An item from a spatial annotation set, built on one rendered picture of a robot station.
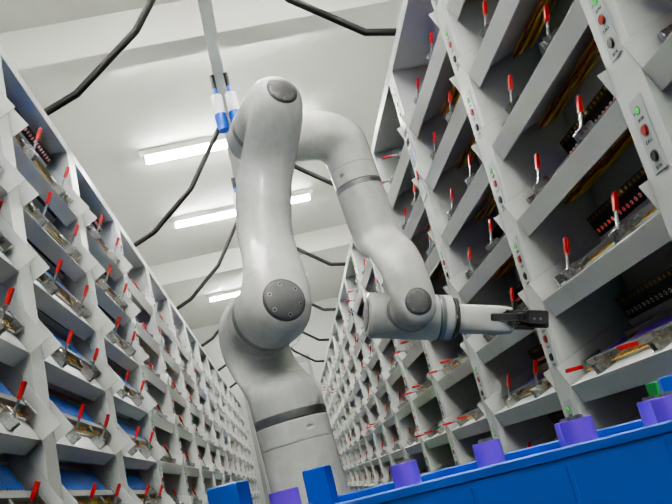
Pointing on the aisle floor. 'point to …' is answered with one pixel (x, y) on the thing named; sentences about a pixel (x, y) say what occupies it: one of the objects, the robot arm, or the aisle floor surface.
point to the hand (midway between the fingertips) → (532, 320)
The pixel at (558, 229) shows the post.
